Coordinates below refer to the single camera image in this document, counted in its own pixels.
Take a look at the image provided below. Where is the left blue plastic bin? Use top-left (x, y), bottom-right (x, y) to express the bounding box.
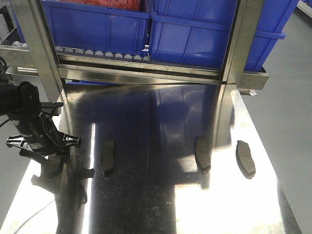
top-left (9, 0), bottom-right (152, 57)

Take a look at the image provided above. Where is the grey brake pad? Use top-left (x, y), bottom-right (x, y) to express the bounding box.
top-left (235, 140), bottom-right (256, 179)
top-left (195, 136), bottom-right (211, 174)
top-left (44, 156), bottom-right (63, 179)
top-left (100, 139), bottom-right (115, 177)

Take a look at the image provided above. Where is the blue plastic bin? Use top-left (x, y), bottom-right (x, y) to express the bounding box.
top-left (9, 0), bottom-right (152, 57)
top-left (149, 0), bottom-right (298, 72)

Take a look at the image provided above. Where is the right blue plastic bin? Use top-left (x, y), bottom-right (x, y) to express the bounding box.
top-left (149, 0), bottom-right (298, 72)

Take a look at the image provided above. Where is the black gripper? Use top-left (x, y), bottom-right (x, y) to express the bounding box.
top-left (5, 113), bottom-right (80, 156)

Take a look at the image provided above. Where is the stainless steel roller rack frame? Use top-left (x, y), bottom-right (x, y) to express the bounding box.
top-left (0, 0), bottom-right (268, 101)

